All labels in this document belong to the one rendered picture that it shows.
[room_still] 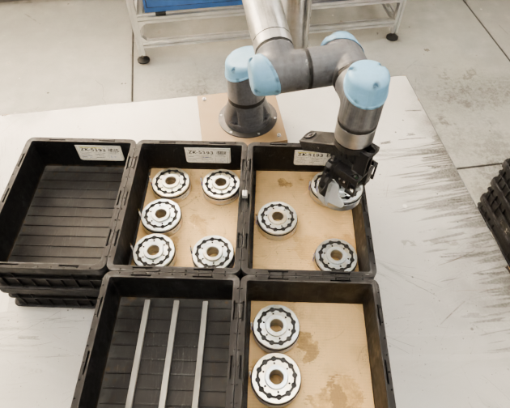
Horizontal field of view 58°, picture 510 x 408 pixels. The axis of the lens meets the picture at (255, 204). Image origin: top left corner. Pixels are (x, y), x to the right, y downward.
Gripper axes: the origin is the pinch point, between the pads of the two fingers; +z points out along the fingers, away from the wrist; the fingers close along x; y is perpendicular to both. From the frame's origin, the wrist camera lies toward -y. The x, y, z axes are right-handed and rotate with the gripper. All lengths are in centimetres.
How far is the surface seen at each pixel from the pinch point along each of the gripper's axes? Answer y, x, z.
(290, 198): -13.2, 2.3, 16.5
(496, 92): -16, 199, 99
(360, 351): 25.9, -17.9, 16.3
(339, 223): 1.6, 5.3, 16.4
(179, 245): -23.2, -28.5, 16.5
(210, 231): -20.7, -20.3, 16.5
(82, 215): -49, -41, 17
